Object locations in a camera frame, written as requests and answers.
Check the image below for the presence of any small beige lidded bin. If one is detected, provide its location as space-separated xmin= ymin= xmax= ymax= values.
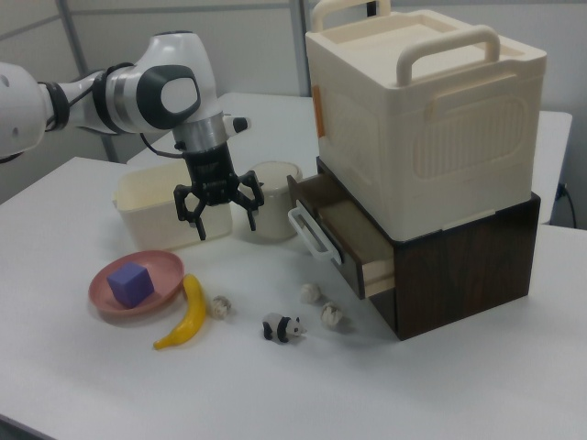
xmin=231 ymin=159 xmax=305 ymax=243

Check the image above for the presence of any dark wood drawer cabinet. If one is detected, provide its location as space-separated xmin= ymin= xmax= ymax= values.
xmin=316 ymin=155 xmax=542 ymax=341

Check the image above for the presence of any black cable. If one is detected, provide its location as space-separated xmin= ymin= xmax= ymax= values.
xmin=557 ymin=182 xmax=579 ymax=228

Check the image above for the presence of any cream plastic storage box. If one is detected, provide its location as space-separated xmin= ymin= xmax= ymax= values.
xmin=305 ymin=0 xmax=549 ymax=242

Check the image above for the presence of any cream rectangular plastic container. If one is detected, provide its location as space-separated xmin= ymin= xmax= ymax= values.
xmin=112 ymin=163 xmax=234 ymax=251

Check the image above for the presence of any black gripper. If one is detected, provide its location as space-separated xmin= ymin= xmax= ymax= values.
xmin=172 ymin=140 xmax=266 ymax=242

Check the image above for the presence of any yellow banana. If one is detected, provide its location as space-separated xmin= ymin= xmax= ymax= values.
xmin=152 ymin=273 xmax=207 ymax=352

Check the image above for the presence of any wooden drawer with white handle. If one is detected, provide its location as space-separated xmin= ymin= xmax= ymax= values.
xmin=286 ymin=171 xmax=398 ymax=302

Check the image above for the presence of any orange tape strip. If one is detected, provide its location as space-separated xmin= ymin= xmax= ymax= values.
xmin=313 ymin=85 xmax=326 ymax=138

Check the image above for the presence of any panda toy figure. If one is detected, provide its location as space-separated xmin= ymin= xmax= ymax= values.
xmin=261 ymin=312 xmax=309 ymax=345

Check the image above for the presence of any pink plate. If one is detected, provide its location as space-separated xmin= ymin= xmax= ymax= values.
xmin=88 ymin=249 xmax=185 ymax=317

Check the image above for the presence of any purple cube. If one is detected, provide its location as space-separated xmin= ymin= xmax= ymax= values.
xmin=106 ymin=261 xmax=155 ymax=307

